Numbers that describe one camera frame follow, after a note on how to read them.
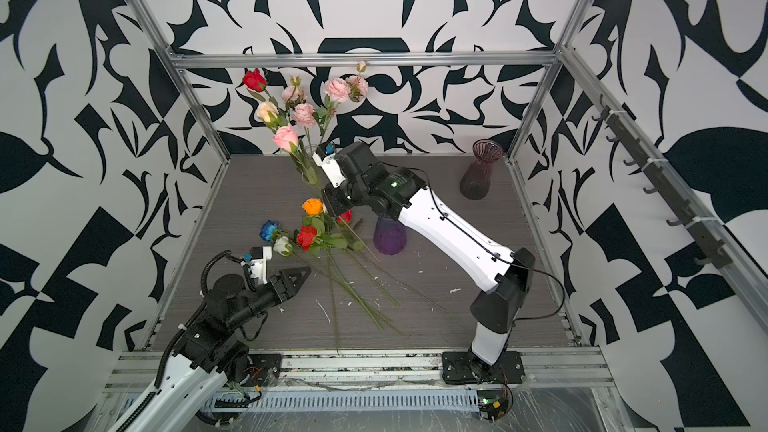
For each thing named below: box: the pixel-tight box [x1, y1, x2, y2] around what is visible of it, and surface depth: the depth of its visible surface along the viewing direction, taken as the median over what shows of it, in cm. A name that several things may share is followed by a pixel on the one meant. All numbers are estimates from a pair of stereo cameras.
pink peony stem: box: [313, 60, 369, 144], surface depth 89 cm
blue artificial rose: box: [259, 220, 280, 244], surface depth 96 cm
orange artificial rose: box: [302, 198, 324, 216], surface depth 104 cm
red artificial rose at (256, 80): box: [243, 68, 277, 105], surface depth 84 cm
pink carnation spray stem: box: [281, 75, 322, 187], surface depth 88 cm
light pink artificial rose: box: [272, 124, 299, 152], surface depth 69 cm
